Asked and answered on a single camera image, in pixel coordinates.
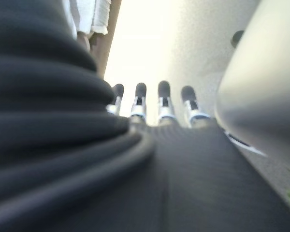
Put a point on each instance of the left robot hand dark palm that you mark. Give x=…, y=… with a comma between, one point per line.
x=183, y=183

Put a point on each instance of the white duvet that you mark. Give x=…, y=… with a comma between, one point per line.
x=87, y=14

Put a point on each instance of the brown upholstered bed base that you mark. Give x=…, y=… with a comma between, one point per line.
x=104, y=48

